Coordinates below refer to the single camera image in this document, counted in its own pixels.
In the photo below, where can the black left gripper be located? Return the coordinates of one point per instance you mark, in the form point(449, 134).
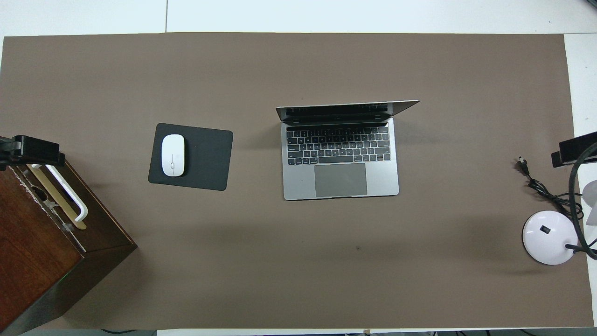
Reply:
point(7, 154)

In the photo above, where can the grey laptop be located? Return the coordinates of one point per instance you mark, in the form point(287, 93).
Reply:
point(340, 179)

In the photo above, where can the dark brown wooden box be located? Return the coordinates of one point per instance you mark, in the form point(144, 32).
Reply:
point(42, 261)

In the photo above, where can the white computer mouse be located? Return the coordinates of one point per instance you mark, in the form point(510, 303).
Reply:
point(173, 155)

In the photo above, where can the black mouse pad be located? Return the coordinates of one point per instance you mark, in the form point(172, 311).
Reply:
point(205, 158)

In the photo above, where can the brown table mat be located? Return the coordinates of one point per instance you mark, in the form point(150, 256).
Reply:
point(326, 270)

